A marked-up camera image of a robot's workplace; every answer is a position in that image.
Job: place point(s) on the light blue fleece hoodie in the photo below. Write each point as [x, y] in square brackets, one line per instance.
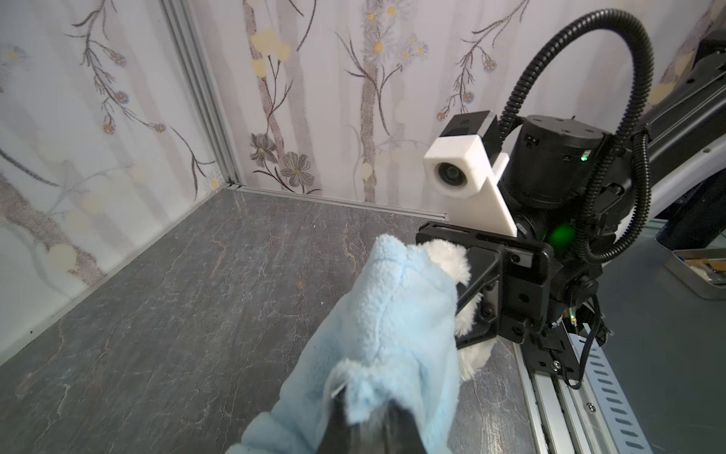
[388, 340]

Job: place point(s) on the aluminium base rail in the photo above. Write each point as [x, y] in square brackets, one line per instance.
[597, 418]

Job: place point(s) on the white plush teddy bear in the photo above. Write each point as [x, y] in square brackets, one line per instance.
[451, 258]

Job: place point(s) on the aluminium corner post right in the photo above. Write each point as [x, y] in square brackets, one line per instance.
[198, 72]

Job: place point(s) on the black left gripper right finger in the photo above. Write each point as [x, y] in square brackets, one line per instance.
[400, 433]

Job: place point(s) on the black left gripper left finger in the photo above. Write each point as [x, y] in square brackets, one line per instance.
[337, 438]

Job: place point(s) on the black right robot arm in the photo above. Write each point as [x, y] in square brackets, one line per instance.
[539, 205]

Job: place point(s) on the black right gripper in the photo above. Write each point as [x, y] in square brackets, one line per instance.
[529, 297]

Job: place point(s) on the metal tray outside enclosure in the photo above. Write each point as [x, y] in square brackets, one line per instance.
[703, 271]

